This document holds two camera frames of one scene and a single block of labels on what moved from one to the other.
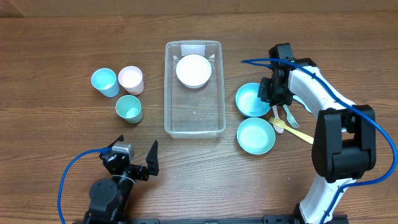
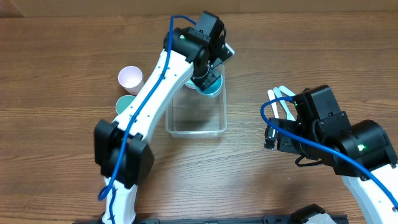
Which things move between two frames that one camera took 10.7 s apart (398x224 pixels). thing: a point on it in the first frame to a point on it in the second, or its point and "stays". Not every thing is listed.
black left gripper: x=142 y=173 to x=206 y=81
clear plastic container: x=199 y=112 stays
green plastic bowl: x=255 y=135 to x=191 y=84
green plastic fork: x=290 y=117 stays
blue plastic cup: x=105 y=81 to x=214 y=89
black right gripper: x=263 y=90 to x=283 y=144
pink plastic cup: x=131 y=78 stays
